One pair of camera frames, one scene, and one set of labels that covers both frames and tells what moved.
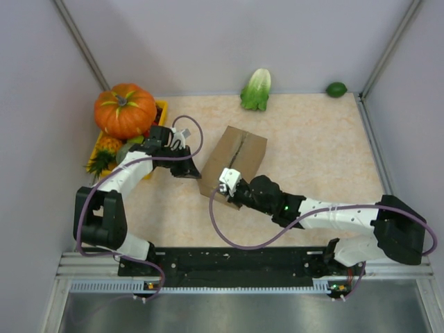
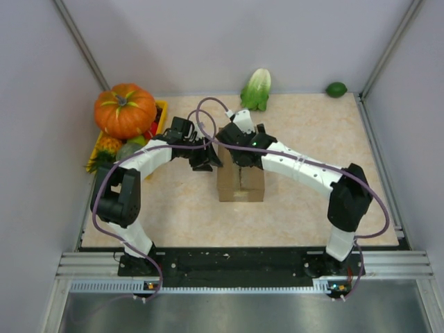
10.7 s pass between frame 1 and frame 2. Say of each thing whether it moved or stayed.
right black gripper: moved
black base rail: stayed
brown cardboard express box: moved
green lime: stayed
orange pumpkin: stayed
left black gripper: moved
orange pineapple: stayed
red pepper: stayed
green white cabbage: stayed
